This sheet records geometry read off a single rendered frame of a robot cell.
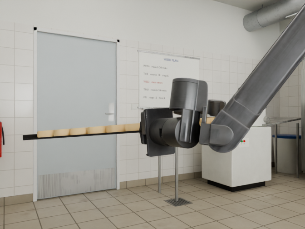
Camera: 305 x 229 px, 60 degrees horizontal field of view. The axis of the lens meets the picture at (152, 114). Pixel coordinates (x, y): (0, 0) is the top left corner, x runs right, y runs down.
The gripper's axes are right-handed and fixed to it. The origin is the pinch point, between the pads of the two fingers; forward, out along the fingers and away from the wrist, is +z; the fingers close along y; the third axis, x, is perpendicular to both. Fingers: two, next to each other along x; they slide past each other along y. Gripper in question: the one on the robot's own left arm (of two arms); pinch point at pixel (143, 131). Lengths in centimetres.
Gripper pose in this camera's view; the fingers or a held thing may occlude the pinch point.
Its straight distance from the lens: 65.1
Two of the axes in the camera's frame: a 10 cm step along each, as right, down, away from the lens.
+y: 0.6, 10.0, -0.2
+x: 8.9, -0.4, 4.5
